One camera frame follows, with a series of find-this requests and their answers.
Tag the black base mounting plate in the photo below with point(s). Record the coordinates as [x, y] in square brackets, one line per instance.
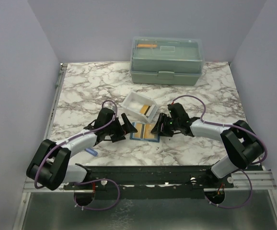
[154, 182]

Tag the orange tool inside toolbox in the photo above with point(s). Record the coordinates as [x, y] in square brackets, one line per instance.
[147, 46]

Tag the gold card in tray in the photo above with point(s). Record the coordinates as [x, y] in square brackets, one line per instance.
[145, 109]

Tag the gold credit card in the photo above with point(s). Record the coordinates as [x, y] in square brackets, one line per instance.
[147, 131]
[139, 127]

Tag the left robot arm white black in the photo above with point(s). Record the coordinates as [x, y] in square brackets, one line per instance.
[50, 167]

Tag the blue red handled screwdriver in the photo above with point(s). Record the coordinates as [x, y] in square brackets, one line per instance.
[92, 152]

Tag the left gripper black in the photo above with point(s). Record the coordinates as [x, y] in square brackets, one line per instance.
[125, 129]

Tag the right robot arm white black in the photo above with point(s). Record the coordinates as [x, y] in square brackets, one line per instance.
[240, 142]

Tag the green plastic toolbox clear lid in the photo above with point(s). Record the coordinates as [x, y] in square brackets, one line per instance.
[175, 61]

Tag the aluminium rail frame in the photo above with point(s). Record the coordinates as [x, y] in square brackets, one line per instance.
[216, 85]

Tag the blue leather card holder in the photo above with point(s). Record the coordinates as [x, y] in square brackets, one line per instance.
[157, 139]

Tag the white plastic card tray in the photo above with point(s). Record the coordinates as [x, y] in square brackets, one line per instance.
[133, 103]

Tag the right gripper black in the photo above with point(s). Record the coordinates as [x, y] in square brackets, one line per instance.
[163, 118]

